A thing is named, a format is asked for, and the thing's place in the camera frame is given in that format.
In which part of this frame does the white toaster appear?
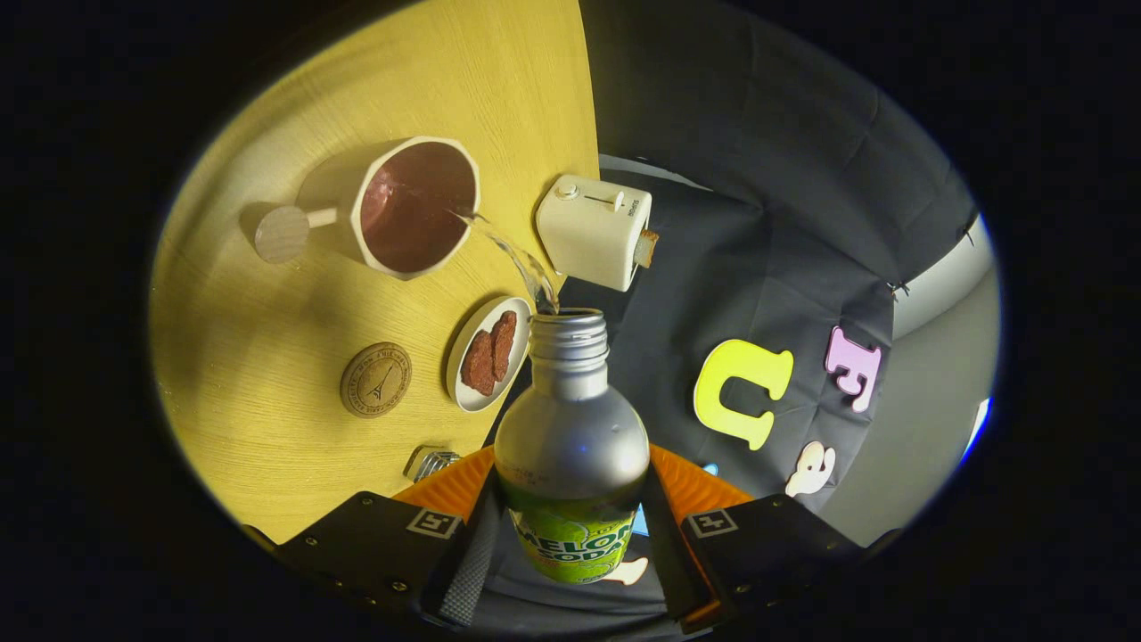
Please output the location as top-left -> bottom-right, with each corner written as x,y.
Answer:
536,174 -> 654,292

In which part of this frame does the clear juice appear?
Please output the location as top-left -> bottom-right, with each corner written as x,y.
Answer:
446,208 -> 561,315

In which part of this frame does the wire mesh basket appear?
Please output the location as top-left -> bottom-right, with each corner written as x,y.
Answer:
406,446 -> 463,482

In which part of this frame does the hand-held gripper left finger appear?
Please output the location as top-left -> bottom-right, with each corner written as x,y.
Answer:
276,446 -> 500,630

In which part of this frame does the brown meat slice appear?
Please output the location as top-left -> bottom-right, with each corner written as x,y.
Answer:
461,330 -> 496,397
490,310 -> 518,383

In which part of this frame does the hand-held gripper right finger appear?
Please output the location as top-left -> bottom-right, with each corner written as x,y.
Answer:
642,446 -> 866,634

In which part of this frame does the silver juice bottle green label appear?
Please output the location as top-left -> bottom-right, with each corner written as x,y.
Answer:
493,309 -> 651,585

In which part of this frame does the wooden table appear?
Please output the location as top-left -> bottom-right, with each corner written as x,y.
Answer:
149,0 -> 600,545

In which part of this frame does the round cork coaster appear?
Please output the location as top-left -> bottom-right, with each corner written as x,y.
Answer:
339,342 -> 413,419

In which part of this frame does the beige cup with wooden handle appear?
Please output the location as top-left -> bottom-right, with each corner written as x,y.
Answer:
254,136 -> 482,282

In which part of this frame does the white plate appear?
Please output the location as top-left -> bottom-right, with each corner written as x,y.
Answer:
445,296 -> 533,414

